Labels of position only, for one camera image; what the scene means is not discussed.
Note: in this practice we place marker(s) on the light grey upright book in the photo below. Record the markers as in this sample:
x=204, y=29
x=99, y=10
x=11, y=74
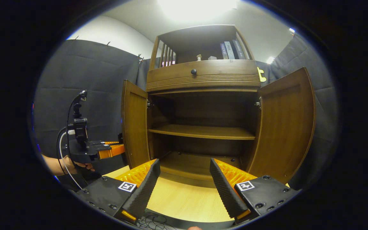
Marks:
x=229, y=51

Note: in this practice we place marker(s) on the black backdrop cloth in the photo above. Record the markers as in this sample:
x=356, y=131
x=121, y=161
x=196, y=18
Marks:
x=91, y=73

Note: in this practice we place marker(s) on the wooden cabinet inner shelf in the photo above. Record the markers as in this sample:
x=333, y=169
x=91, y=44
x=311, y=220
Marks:
x=203, y=131

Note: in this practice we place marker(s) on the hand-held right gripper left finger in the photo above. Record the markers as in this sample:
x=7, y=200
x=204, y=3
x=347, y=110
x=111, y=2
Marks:
x=144, y=193

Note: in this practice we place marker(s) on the metal door hinge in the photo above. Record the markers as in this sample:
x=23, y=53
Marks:
x=258, y=103
x=149, y=104

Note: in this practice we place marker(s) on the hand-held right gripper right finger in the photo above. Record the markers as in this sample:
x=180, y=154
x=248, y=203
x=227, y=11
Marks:
x=225, y=191

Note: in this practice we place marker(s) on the wooden double-door shoe cabinet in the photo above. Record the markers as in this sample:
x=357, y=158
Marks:
x=203, y=105

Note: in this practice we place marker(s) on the wooden cabinet door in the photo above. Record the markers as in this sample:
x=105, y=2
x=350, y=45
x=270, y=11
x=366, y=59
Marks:
x=283, y=127
x=135, y=127

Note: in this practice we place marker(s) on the pink object behind slats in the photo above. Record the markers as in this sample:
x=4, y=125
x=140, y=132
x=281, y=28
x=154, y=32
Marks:
x=168, y=63

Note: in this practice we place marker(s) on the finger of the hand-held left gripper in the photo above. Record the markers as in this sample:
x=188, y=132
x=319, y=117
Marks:
x=113, y=150
x=112, y=142

